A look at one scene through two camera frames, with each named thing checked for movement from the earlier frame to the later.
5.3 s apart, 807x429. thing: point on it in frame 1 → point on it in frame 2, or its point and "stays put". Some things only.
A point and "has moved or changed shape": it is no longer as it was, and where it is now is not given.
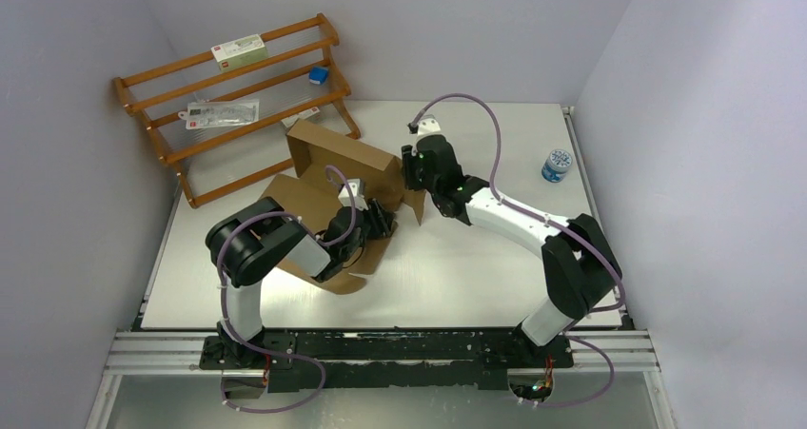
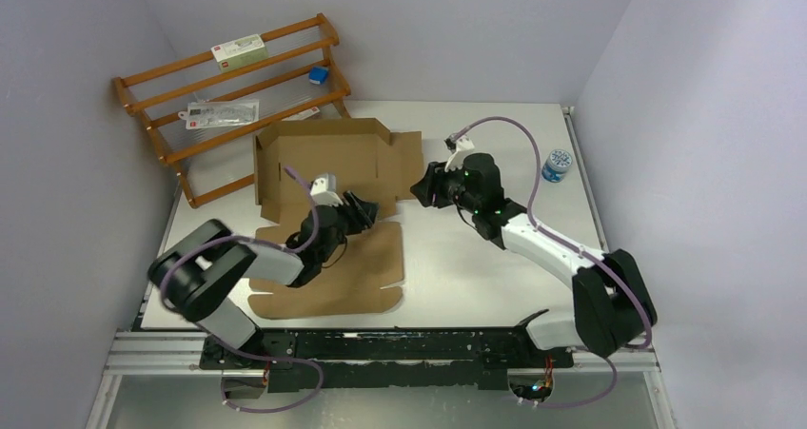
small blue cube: (318, 75) stays put
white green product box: (239, 52) stays put
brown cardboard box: (305, 198) has moved or changed shape
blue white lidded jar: (557, 165) stays put
